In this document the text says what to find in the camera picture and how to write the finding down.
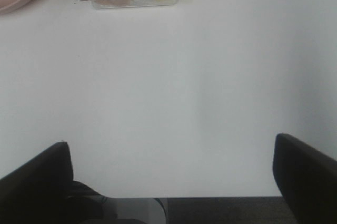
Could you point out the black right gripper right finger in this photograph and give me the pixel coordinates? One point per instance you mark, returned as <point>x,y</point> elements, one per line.
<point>306,179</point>

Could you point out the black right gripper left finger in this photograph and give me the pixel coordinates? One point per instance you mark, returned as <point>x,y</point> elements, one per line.
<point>43,191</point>

